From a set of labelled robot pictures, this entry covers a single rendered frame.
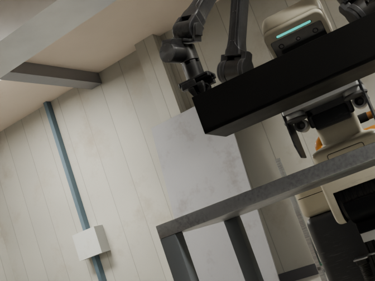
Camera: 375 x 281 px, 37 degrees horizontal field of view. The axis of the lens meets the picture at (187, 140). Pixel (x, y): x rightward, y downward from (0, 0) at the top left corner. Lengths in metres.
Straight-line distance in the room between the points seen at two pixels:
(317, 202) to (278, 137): 4.41
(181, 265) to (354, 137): 0.85
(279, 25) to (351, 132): 0.42
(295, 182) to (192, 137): 5.61
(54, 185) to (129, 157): 1.41
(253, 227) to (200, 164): 1.01
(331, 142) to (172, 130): 5.10
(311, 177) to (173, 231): 0.32
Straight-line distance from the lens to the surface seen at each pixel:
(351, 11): 1.80
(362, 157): 1.11
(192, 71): 1.65
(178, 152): 6.81
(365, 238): 2.04
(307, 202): 2.15
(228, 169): 6.42
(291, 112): 1.80
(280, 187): 1.14
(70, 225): 8.31
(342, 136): 1.90
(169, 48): 1.62
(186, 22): 1.69
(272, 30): 1.89
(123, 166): 7.61
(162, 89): 7.06
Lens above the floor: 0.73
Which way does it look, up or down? 10 degrees up
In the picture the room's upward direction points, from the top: 20 degrees counter-clockwise
